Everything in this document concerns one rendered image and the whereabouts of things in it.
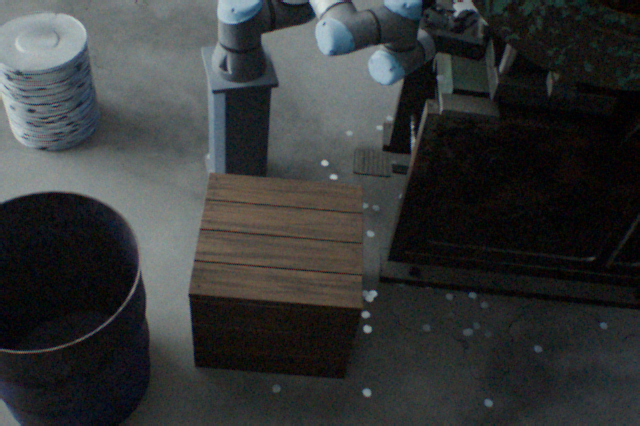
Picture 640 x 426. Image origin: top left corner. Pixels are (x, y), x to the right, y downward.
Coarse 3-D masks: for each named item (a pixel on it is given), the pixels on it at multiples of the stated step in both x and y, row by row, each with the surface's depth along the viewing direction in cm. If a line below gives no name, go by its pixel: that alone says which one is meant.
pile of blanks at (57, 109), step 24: (0, 72) 221; (24, 72) 216; (48, 72) 219; (72, 72) 225; (24, 96) 224; (48, 96) 225; (72, 96) 231; (96, 96) 246; (24, 120) 232; (48, 120) 232; (72, 120) 236; (96, 120) 249; (48, 144) 239; (72, 144) 243
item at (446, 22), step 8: (440, 8) 169; (424, 16) 169; (432, 16) 167; (440, 16) 167; (448, 16) 169; (424, 24) 167; (432, 24) 168; (440, 24) 167; (448, 24) 166; (456, 24) 166; (432, 32) 163; (456, 32) 168
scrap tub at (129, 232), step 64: (64, 192) 170; (0, 256) 175; (64, 256) 187; (128, 256) 177; (0, 320) 185; (64, 320) 203; (128, 320) 159; (0, 384) 161; (64, 384) 157; (128, 384) 176
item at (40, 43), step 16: (16, 16) 231; (32, 16) 233; (48, 16) 233; (64, 16) 234; (0, 32) 227; (16, 32) 227; (32, 32) 227; (48, 32) 228; (64, 32) 229; (80, 32) 230; (0, 48) 222; (16, 48) 222; (32, 48) 222; (48, 48) 223; (64, 48) 224; (16, 64) 218; (32, 64) 218; (48, 64) 219
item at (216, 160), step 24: (264, 48) 214; (264, 72) 207; (216, 96) 207; (240, 96) 206; (264, 96) 209; (216, 120) 214; (240, 120) 213; (264, 120) 217; (216, 144) 221; (240, 144) 221; (264, 144) 225; (216, 168) 229; (240, 168) 229; (264, 168) 234
